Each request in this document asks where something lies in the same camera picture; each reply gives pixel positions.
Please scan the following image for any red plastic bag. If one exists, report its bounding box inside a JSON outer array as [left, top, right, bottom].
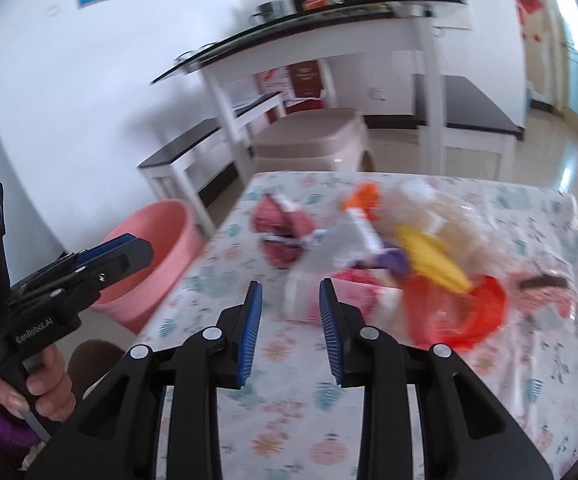
[[403, 275, 507, 350]]

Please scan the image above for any pink white floral wrapper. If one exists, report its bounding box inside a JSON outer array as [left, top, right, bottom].
[[283, 268, 403, 330]]

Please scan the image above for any yellow bubble foam pad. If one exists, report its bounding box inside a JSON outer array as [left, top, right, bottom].
[[395, 226, 474, 295]]

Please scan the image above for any purple white snack wrapper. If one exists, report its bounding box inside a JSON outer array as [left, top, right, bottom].
[[353, 247, 411, 278]]

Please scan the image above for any person's left hand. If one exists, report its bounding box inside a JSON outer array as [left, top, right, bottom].
[[0, 344, 76, 422]]

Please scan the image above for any pink plastic basin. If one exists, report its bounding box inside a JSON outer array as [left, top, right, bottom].
[[92, 200, 203, 334]]

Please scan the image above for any black top low side table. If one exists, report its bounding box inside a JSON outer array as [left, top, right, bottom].
[[137, 118, 232, 237]]

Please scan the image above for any brown pink snack wrapper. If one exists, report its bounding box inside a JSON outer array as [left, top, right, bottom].
[[508, 272, 576, 330]]

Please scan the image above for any dark red crumpled wrapper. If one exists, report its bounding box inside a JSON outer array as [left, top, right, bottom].
[[251, 193, 326, 270]]

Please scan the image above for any clear crumpled plastic bag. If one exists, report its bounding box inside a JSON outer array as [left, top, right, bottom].
[[378, 179, 516, 278]]

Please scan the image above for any orange capped clear bottle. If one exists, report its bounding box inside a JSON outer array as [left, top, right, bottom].
[[292, 207, 383, 278]]

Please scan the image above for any beige plastic stool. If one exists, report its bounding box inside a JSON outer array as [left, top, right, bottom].
[[252, 107, 374, 172]]

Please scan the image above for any red gift box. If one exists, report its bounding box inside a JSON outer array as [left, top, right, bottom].
[[255, 58, 337, 124]]

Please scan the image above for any black top white bench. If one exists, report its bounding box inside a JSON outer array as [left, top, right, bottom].
[[442, 75, 524, 182]]

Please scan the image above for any dark green mug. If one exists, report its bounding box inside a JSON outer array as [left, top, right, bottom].
[[249, 0, 287, 26]]

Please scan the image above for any white glass top console table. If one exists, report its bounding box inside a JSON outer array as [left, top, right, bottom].
[[152, 0, 467, 183]]

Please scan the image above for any white wall socket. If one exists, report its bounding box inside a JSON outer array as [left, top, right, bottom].
[[369, 87, 386, 102]]

